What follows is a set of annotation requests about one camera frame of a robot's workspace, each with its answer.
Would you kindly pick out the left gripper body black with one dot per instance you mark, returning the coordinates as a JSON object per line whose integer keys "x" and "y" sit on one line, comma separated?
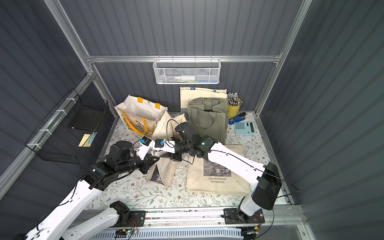
{"x": 145, "y": 163}

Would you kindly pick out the cream canvas bag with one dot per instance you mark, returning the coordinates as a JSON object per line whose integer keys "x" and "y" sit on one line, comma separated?
{"x": 163, "y": 171}

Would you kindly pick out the cream canvas bag painting print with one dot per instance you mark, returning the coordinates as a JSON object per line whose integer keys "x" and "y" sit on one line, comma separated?
{"x": 210, "y": 178}

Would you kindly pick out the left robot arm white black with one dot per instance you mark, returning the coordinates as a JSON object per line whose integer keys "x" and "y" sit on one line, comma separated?
{"x": 56, "y": 224}

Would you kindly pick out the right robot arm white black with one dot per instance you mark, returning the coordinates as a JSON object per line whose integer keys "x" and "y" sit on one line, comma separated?
{"x": 264, "y": 180}

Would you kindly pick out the olive green tote bag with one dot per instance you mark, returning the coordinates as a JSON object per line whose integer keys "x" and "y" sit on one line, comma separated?
{"x": 209, "y": 117}

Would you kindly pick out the cream tote bag black lettering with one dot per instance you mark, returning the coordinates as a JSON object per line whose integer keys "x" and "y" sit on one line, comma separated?
{"x": 187, "y": 94}

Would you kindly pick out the yellow sticky note pad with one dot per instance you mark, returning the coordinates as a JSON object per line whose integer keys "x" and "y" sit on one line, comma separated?
{"x": 86, "y": 141}

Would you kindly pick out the yellow pen holder cup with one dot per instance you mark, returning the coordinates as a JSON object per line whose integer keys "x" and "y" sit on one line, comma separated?
{"x": 234, "y": 104}

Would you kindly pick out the small green circuit board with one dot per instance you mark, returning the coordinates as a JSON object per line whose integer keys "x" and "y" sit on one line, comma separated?
{"x": 124, "y": 234}

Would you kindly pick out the black notebook in basket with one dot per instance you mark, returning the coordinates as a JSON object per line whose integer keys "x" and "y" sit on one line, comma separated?
{"x": 86, "y": 119}

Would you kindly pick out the blue stapler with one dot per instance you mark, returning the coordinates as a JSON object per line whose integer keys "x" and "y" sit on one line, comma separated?
{"x": 240, "y": 117}

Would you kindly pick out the light blue calculator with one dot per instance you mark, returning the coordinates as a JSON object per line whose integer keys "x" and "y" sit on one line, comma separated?
{"x": 245, "y": 128}

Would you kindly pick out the white bottle in basket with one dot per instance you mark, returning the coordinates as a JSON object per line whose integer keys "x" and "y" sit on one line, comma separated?
{"x": 185, "y": 78}

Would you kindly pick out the white tote bag yellow handles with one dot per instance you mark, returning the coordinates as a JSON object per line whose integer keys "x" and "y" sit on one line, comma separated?
{"x": 142, "y": 116}

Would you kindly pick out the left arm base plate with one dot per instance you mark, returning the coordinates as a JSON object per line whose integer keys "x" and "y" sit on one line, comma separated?
{"x": 136, "y": 218}

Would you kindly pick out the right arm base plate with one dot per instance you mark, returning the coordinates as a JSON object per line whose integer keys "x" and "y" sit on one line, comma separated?
{"x": 234, "y": 216}

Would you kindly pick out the white wire mesh basket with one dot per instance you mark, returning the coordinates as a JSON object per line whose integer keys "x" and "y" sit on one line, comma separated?
{"x": 206, "y": 72}

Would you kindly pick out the black wire wall basket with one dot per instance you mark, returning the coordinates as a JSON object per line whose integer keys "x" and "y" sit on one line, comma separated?
{"x": 56, "y": 142}

